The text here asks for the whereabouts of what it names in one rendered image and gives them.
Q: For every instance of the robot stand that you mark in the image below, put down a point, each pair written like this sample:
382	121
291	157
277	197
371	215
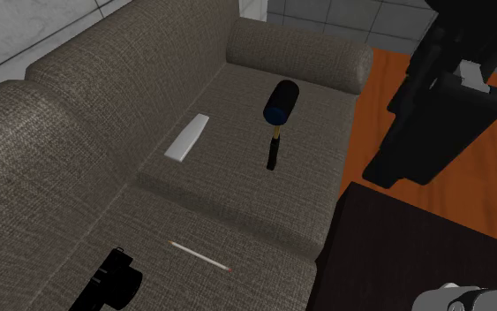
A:
381	258

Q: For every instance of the black rubber mallet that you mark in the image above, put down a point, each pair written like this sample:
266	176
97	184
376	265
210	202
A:
280	101

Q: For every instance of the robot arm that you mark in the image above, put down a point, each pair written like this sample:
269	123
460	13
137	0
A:
467	299

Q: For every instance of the black camera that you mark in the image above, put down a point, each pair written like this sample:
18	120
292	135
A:
112	282

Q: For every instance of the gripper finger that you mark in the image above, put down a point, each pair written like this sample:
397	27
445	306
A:
420	73
437	133

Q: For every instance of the white pencil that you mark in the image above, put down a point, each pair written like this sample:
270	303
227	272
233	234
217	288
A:
200	256

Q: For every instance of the grey-brown fabric sofa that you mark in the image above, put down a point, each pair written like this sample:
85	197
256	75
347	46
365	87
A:
231	181

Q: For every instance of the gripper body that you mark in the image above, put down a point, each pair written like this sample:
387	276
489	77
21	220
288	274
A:
480	30

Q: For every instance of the flat white remote control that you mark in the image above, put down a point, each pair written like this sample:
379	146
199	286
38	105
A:
187	138

